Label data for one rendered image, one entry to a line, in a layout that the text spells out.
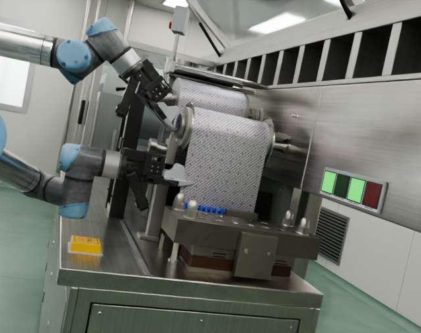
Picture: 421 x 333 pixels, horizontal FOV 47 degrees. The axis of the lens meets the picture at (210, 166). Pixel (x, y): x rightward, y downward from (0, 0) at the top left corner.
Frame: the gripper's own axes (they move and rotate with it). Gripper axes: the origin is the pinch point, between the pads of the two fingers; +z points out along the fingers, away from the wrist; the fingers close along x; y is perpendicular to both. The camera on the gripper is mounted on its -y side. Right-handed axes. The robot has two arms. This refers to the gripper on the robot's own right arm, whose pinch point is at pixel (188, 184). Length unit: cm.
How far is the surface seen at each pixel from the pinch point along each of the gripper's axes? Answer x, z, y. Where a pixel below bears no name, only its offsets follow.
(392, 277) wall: 215, 263, -78
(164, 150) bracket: 7.8, -6.7, 8.1
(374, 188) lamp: -42, 29, 11
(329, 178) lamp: -24.0, 29.4, 10.3
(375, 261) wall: 242, 263, -72
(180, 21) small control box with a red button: 58, 1, 56
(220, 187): -0.3, 9.6, 0.9
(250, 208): -0.3, 20.4, -3.8
